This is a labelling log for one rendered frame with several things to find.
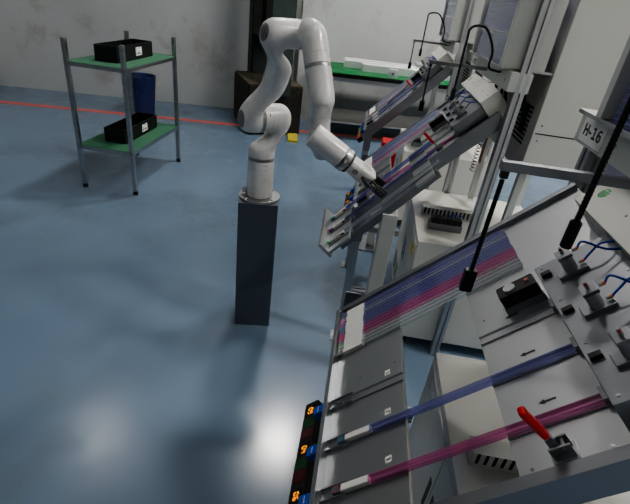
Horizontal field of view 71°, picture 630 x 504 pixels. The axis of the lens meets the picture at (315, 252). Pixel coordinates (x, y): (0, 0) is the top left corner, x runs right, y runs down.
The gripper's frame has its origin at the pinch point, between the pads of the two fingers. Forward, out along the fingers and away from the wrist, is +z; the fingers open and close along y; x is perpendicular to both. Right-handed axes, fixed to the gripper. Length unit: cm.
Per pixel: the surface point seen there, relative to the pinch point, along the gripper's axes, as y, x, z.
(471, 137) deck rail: 34, -30, 23
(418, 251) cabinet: 34, 22, 43
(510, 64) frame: 32, -58, 13
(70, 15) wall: 466, 198, -330
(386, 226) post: 8.1, 12.8, 14.0
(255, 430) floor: -32, 101, 20
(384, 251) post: 8.2, 21.6, 20.9
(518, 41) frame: 32, -64, 9
